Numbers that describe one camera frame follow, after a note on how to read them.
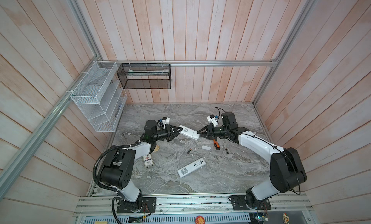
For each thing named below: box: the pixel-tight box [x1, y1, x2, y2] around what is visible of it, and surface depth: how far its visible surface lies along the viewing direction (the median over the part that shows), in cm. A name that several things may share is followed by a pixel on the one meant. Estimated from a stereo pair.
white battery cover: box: [201, 145, 212, 151], surface depth 97 cm
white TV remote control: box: [176, 157, 207, 179], surface depth 87 cm
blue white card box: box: [142, 153, 155, 169], surface depth 89 cm
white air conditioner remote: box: [178, 124, 200, 141], surface depth 83 cm
